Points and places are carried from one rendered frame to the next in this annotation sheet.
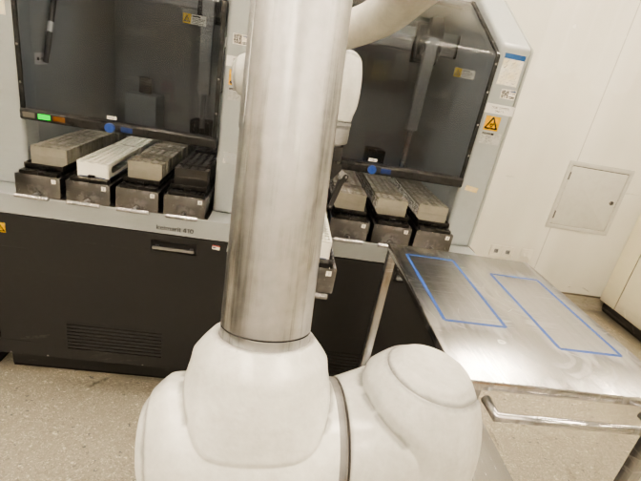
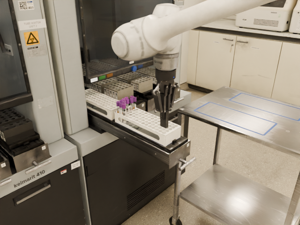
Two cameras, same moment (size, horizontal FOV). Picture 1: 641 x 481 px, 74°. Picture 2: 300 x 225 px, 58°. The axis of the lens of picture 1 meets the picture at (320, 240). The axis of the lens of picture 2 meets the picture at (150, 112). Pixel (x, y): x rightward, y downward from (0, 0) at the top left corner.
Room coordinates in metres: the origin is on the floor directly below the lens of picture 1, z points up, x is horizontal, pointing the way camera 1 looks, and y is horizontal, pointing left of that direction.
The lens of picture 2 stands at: (0.36, 0.67, 1.38)
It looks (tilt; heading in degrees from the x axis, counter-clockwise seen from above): 26 degrees down; 320
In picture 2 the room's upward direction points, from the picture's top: straight up
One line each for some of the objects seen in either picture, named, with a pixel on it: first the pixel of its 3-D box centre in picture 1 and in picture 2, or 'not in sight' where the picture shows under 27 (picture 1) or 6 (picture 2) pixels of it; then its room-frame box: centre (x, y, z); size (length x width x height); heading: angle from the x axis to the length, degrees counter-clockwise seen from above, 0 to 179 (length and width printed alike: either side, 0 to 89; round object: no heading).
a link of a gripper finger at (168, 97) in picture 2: not in sight; (167, 96); (1.05, 0.01, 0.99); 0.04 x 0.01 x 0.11; 7
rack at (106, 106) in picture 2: not in sight; (99, 104); (1.46, 0.07, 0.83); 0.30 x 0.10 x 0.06; 7
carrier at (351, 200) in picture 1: (349, 200); (124, 93); (1.47, -0.08, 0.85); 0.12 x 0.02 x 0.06; 98
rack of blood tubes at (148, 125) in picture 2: (309, 229); (146, 125); (1.15, 0.04, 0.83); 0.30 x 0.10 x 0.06; 7
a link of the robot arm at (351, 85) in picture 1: (333, 83); (164, 28); (1.05, 0.04, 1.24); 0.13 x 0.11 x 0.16; 103
